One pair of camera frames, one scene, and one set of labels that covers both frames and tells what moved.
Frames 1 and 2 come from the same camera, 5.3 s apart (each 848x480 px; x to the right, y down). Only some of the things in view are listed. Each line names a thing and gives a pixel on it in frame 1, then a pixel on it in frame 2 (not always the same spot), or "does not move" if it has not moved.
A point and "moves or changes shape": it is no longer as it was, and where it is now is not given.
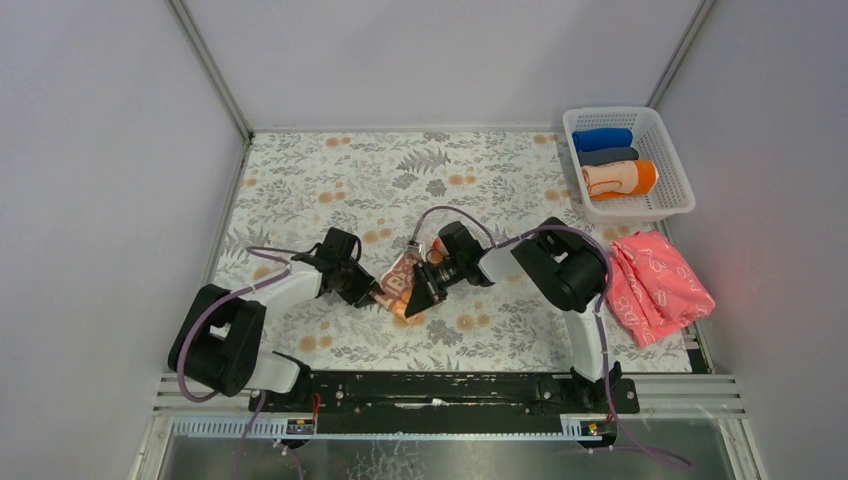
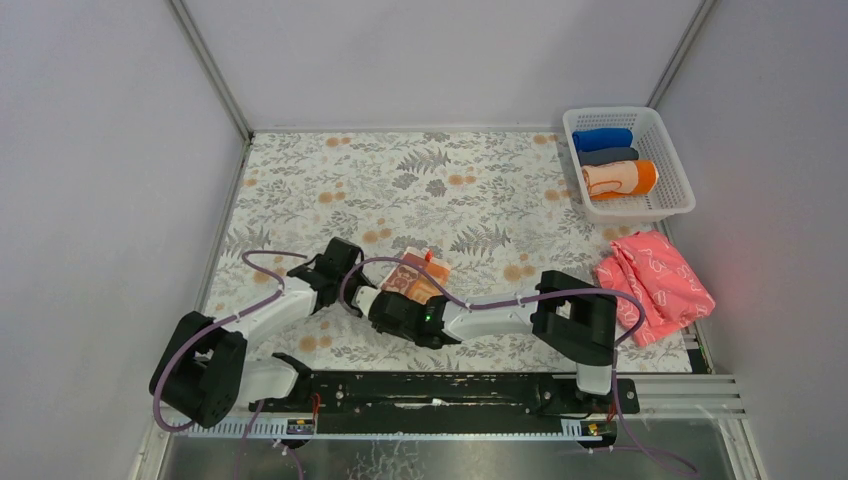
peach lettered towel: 395,283 moves or changes shape
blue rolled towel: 602,138 does not move
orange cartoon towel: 620,179 does not move
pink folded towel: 651,288 does not move
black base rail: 448,402 does not move
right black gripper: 430,284 to 383,307
